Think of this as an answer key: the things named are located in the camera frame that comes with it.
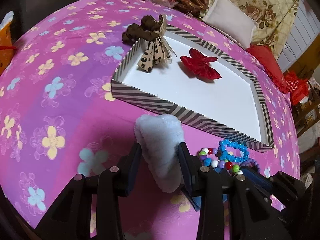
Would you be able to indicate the orange plastic basket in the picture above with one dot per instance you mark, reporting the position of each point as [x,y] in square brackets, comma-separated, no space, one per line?
[7,49]

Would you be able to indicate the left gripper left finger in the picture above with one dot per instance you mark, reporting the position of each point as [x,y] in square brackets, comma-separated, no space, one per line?
[128,166]

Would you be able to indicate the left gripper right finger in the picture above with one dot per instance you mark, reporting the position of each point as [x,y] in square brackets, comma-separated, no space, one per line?
[189,165]

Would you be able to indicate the floral beige quilt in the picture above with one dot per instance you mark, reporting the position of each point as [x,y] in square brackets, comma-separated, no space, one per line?
[274,19]

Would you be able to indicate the white pillow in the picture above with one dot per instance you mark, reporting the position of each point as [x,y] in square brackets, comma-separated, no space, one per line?
[226,17]

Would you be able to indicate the red cushion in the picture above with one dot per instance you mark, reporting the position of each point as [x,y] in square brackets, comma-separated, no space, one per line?
[265,57]

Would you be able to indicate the white fluffy scrunchie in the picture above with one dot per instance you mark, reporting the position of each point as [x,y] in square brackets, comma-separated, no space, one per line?
[159,137]

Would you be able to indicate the pink floral bedsheet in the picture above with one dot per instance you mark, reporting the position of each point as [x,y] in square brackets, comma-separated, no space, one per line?
[57,110]

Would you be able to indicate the brown leopard ribbon scrunchie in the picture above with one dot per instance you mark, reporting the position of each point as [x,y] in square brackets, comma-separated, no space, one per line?
[152,31]

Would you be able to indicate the red satin bow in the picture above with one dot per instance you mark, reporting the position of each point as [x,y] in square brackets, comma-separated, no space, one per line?
[199,65]

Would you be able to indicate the blue hair claw clip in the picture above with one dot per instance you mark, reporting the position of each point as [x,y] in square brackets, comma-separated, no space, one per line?
[213,180]

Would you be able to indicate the chevron striped tray box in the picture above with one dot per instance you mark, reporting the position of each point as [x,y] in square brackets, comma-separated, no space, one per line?
[232,107]

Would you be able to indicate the red shopping bag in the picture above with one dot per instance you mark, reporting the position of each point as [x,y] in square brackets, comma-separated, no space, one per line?
[298,87]

